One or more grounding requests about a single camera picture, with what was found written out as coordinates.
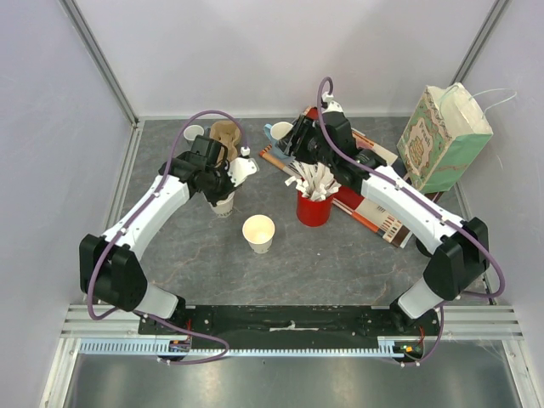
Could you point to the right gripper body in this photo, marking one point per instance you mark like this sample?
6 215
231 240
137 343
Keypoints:
298 138

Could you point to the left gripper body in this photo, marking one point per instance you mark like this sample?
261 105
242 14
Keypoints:
218 183

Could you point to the single white paper cup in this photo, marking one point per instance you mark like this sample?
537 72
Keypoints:
259 230

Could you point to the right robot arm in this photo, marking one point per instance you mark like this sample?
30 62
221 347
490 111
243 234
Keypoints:
455 246

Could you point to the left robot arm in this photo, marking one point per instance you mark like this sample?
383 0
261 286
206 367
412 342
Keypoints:
110 267

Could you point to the light blue ceramic mug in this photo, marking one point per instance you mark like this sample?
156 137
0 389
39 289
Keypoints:
274 134

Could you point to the white grey ceramic mug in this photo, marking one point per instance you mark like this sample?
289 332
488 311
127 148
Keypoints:
192 132

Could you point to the cardboard cup carrier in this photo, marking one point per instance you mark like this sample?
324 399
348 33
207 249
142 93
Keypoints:
229 135

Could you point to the white stir sticks bundle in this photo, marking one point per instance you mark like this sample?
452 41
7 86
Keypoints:
314 182

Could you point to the colourful magazine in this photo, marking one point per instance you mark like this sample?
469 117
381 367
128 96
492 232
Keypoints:
374 212

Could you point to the red cup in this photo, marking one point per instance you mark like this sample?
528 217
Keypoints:
313 213

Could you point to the green paper gift bag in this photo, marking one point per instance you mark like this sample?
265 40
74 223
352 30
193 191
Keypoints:
443 136

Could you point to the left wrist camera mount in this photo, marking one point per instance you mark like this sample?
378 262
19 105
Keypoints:
240 169

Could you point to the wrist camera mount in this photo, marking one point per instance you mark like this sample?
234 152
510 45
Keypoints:
240 169
329 104

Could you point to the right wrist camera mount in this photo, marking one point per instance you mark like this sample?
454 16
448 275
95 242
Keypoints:
329 104

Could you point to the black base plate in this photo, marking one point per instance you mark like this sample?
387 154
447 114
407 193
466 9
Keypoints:
219 320

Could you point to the aluminium frame rail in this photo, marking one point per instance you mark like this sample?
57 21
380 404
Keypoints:
91 44

